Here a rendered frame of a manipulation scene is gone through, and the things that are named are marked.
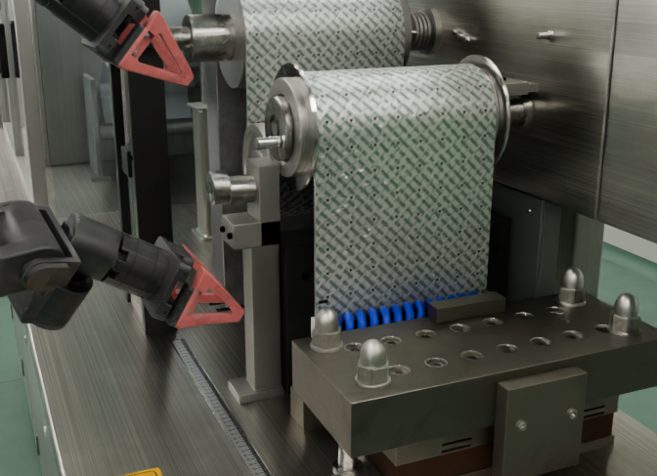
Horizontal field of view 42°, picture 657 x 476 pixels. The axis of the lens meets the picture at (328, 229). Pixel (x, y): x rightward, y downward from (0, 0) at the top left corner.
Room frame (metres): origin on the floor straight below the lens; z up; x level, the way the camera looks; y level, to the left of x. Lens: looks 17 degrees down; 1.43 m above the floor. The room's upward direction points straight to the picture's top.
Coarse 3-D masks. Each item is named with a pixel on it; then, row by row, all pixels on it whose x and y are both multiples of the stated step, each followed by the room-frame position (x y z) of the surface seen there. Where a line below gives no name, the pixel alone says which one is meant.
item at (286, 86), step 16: (288, 80) 0.97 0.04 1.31; (272, 96) 1.01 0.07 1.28; (288, 96) 0.96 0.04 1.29; (496, 96) 1.04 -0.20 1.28; (304, 112) 0.94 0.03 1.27; (496, 112) 1.03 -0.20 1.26; (304, 128) 0.93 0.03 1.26; (496, 128) 1.03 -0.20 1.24; (304, 144) 0.93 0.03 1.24; (288, 160) 0.96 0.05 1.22; (304, 160) 0.94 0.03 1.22; (288, 176) 0.96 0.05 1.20
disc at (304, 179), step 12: (288, 72) 0.99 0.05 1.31; (300, 72) 0.96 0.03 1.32; (300, 84) 0.96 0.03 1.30; (312, 96) 0.93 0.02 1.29; (312, 108) 0.93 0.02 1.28; (312, 120) 0.92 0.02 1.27; (312, 132) 0.92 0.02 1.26; (312, 144) 0.92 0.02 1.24; (312, 156) 0.93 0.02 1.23; (312, 168) 0.93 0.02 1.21; (288, 180) 0.99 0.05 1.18; (300, 180) 0.96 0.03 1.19
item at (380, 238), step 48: (336, 192) 0.94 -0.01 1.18; (384, 192) 0.96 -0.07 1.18; (432, 192) 0.99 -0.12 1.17; (480, 192) 1.02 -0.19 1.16; (336, 240) 0.94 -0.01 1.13; (384, 240) 0.96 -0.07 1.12; (432, 240) 0.99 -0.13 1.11; (480, 240) 1.02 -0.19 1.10; (336, 288) 0.94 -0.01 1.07; (384, 288) 0.96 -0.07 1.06; (432, 288) 0.99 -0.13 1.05; (480, 288) 1.02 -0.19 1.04
